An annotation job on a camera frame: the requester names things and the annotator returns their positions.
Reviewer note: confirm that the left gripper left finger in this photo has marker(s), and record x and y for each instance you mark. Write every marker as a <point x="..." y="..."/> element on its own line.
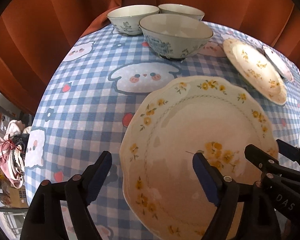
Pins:
<point x="44" y="219"/>

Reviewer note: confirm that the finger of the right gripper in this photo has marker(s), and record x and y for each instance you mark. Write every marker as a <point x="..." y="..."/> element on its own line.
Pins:
<point x="289" y="151"/>
<point x="267" y="164"/>

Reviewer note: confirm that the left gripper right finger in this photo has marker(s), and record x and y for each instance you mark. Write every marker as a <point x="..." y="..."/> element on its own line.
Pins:
<point x="258" y="219"/>

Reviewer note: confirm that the scalloped yellow-flower plate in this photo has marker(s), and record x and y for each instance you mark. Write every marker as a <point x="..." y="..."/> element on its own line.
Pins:
<point x="190" y="114"/>

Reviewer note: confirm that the red-trimmed small plate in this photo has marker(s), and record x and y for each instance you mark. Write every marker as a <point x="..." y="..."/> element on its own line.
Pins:
<point x="278" y="63"/>

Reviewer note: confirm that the large round yellow-flower plate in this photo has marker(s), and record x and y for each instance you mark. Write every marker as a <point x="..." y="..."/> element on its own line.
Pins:
<point x="256" y="69"/>

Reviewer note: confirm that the floral bowl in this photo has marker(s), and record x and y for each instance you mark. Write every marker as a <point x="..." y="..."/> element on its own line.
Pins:
<point x="126" y="19"/>
<point x="171" y="8"/>
<point x="175" y="36"/>

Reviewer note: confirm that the cardboard box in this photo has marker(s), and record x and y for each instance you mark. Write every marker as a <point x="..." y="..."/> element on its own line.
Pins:
<point x="18" y="197"/>

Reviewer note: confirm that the pink white cloth bundle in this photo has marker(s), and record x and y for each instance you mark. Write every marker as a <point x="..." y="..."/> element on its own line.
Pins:
<point x="13" y="147"/>

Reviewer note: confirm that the blue checkered cartoon tablecloth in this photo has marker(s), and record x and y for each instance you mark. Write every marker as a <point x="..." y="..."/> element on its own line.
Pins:
<point x="85" y="110"/>

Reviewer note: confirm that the orange curtain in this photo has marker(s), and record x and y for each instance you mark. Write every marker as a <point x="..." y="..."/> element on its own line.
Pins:
<point x="35" y="35"/>

